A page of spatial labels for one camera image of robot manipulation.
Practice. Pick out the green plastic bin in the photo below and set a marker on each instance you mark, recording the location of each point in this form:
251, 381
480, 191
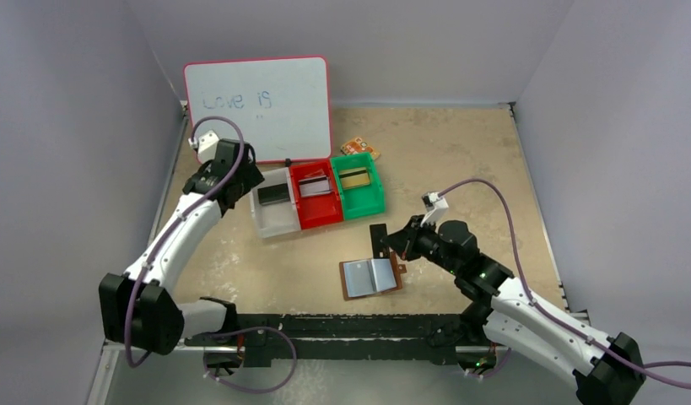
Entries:
362, 201

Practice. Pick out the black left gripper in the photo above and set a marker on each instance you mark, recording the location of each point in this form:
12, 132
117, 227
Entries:
247, 170

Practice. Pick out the brown leather card holder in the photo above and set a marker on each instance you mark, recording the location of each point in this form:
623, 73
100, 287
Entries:
371, 277

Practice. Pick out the white board pink frame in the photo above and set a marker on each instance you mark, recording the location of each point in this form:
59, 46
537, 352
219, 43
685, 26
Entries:
281, 105

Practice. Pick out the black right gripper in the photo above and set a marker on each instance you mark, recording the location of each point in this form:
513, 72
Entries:
404, 239

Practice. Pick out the white plastic bin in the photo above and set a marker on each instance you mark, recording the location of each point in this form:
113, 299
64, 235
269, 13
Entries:
277, 219

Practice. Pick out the gold card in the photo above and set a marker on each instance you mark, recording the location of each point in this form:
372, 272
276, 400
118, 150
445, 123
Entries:
354, 178

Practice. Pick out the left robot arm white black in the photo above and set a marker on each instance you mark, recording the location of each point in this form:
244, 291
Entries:
137, 308

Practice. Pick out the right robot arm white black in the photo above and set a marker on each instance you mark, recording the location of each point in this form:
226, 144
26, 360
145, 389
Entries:
590, 361

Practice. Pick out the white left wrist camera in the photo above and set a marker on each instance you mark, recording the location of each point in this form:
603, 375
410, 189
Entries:
205, 146

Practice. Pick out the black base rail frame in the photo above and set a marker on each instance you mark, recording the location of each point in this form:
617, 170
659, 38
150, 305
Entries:
259, 339

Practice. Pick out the black card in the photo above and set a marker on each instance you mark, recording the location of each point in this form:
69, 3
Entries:
274, 194
378, 234

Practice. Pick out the orange spiral notebook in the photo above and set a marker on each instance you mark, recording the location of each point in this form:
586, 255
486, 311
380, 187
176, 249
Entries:
358, 146

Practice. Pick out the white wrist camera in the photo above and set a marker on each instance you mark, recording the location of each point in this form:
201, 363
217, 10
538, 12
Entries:
436, 207
205, 146

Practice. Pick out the silver card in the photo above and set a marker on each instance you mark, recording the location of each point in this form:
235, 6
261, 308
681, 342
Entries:
314, 186

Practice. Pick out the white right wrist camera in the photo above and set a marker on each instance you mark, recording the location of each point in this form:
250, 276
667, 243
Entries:
436, 207

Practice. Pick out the red plastic bin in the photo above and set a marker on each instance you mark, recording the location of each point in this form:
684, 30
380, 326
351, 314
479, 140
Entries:
319, 210

